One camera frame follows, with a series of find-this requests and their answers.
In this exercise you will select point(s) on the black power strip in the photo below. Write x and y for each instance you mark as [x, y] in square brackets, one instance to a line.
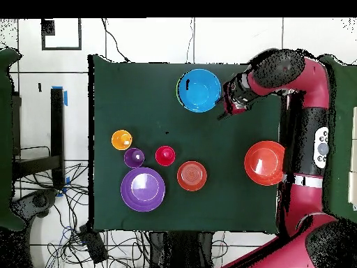
[93, 245]

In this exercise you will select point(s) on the black equipment stand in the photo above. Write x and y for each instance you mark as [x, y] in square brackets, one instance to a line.
[57, 125]

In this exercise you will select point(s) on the purple bowl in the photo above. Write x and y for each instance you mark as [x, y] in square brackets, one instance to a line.
[142, 189]

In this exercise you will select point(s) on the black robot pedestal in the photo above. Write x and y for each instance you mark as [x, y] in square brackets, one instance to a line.
[181, 248]

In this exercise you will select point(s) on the red cup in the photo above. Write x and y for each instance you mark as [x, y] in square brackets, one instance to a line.
[165, 155]

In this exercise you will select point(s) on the orange cup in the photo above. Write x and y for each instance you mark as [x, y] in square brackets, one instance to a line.
[122, 139]

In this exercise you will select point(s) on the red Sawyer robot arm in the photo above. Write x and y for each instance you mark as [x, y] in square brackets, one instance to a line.
[304, 206]

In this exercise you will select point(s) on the green clothed side table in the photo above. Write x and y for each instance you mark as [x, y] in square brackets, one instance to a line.
[343, 139]
[5, 111]

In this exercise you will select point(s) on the dark green table cloth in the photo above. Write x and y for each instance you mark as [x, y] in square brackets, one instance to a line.
[153, 97]

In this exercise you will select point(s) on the large orange bowl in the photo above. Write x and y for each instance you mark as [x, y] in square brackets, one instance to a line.
[263, 163]

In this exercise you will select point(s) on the small orange bowl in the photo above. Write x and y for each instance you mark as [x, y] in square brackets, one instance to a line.
[192, 176]

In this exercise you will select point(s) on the purple cup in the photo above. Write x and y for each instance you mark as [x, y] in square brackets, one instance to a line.
[134, 157]

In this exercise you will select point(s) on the green bowl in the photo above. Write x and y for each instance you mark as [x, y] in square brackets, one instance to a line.
[176, 93]

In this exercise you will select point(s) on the large light blue bowl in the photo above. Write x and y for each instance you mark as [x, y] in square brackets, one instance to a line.
[199, 90]

